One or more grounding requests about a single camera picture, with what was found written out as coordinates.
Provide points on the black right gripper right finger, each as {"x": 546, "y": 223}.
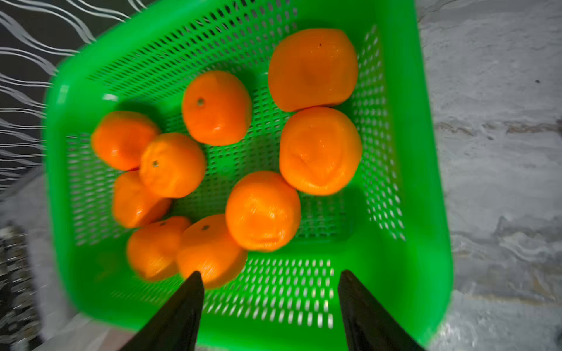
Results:
{"x": 367, "y": 324}

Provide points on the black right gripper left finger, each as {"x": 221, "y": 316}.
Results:
{"x": 175, "y": 326}

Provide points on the orange bottom left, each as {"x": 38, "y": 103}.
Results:
{"x": 152, "y": 250}

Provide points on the orange lower left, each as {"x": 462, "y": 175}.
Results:
{"x": 134, "y": 205}

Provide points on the orange left centre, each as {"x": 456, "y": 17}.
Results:
{"x": 173, "y": 165}

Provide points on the large orange middle right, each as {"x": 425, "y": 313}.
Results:
{"x": 320, "y": 151}

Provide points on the large orange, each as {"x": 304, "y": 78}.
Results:
{"x": 320, "y": 151}
{"x": 313, "y": 67}

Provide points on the orange far left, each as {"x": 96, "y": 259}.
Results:
{"x": 121, "y": 138}

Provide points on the orange top centre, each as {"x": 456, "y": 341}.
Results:
{"x": 217, "y": 109}

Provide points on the large orange top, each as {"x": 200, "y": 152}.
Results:
{"x": 313, "y": 67}

